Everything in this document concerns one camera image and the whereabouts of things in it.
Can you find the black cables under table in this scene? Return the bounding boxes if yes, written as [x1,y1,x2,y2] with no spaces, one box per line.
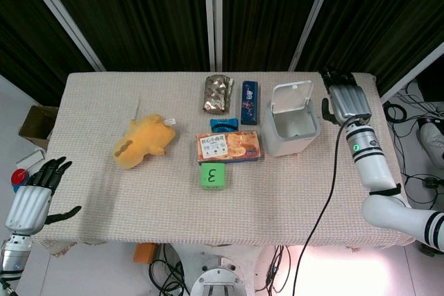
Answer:
[148,243,190,296]

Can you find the white sneaker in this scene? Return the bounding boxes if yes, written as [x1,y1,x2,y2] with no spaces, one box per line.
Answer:
[418,117,444,165]

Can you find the yellow plush toy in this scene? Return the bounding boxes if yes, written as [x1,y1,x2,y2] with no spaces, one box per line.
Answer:
[113,113,177,171]

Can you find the dark blue rectangular box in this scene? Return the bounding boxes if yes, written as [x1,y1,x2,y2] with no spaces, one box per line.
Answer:
[239,80,260,125]

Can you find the white flat box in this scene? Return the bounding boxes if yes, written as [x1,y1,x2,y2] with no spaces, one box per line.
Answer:
[15,148,46,174]

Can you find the red and blue container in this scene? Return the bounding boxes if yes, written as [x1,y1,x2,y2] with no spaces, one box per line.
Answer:
[10,168,31,193]

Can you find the beige checkered tablecloth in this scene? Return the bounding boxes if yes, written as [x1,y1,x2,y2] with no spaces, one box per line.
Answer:
[30,71,416,258]

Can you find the orange box under table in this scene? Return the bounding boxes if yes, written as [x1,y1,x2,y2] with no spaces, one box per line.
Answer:
[133,243,159,264]

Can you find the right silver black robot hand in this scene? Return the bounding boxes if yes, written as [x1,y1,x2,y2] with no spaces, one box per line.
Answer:
[320,69,373,128]

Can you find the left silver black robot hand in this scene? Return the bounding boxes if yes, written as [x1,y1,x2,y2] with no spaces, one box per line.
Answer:
[5,156,83,236]

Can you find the green cube with number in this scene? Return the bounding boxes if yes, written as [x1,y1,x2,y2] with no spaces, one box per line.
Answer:
[200,162,227,191]

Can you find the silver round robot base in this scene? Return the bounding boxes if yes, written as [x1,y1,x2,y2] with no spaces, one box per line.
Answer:
[189,256,248,296]

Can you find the brown cardboard box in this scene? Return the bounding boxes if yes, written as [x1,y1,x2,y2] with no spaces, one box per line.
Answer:
[17,105,59,150]

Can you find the blue crumpled wrapper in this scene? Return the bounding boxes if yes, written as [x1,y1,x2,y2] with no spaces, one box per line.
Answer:
[209,117,240,133]

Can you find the orange biscuit box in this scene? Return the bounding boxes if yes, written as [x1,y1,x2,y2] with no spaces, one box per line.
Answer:
[196,130,263,166]

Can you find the white small trash bin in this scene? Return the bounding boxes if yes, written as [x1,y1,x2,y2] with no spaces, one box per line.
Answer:
[260,80,321,158]

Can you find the black floor cables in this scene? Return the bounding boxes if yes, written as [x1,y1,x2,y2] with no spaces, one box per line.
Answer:
[381,79,444,210]

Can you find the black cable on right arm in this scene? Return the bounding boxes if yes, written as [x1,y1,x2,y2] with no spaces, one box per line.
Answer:
[291,115,361,296]

